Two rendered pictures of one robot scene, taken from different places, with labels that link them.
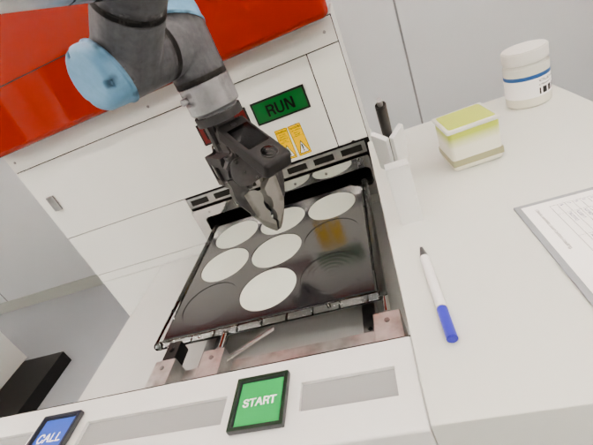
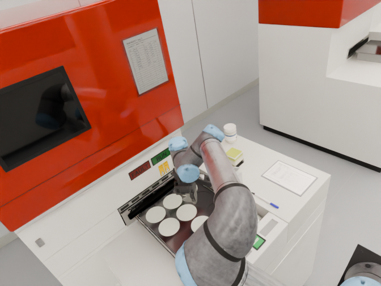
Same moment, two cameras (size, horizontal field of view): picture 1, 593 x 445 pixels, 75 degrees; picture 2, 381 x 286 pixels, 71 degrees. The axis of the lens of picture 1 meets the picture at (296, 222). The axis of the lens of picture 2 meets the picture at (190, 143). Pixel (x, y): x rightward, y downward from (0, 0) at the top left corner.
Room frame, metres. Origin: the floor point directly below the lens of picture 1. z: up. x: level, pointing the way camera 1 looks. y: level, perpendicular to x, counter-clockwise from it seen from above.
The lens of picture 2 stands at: (0.03, 0.67, 1.91)
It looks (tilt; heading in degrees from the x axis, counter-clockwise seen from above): 36 degrees down; 308
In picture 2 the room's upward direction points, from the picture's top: 12 degrees counter-clockwise
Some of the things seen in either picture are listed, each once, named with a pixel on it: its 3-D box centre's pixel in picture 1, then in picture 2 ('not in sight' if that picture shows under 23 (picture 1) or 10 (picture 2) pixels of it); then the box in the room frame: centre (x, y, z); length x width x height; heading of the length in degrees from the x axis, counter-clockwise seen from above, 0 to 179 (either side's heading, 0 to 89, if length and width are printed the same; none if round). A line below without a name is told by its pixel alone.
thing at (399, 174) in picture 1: (397, 170); (235, 173); (0.45, -0.15, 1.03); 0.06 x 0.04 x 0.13; 163
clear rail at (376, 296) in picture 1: (261, 322); not in sight; (0.45, 0.11, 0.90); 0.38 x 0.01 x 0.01; 73
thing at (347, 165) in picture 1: (281, 201); (159, 193); (0.83, 0.01, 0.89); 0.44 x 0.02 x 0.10; 73
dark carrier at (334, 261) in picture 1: (276, 251); (186, 212); (0.63, 0.06, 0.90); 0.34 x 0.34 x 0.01; 73
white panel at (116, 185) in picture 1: (192, 175); (121, 196); (0.90, 0.18, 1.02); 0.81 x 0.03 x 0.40; 73
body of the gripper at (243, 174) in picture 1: (232, 147); (185, 180); (0.60, 0.04, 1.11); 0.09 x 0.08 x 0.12; 25
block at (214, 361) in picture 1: (210, 379); not in sight; (0.39, 0.19, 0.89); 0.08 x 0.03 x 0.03; 163
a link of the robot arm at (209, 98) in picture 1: (208, 97); not in sight; (0.59, 0.04, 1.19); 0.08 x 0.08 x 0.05
